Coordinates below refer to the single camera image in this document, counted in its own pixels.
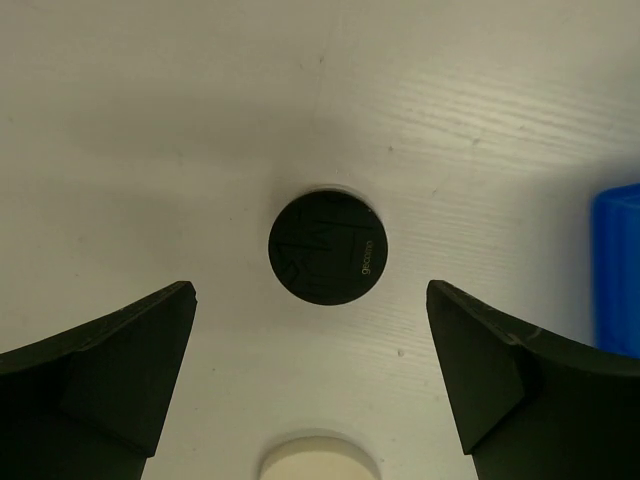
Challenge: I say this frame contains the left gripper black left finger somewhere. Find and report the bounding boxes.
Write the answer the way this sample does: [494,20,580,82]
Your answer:
[1,281,196,479]

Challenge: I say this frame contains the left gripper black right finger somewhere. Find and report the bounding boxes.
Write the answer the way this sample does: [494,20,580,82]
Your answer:
[426,280,639,479]

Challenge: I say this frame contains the cream round powder puff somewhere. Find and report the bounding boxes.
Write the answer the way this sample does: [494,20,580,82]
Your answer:
[257,435,381,480]

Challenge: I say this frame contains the black round compact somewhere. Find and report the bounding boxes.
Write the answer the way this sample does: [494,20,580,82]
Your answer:
[268,189,389,306]

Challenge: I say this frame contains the blue compartment tray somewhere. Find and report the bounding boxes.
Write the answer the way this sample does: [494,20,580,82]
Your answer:
[591,184,639,358]

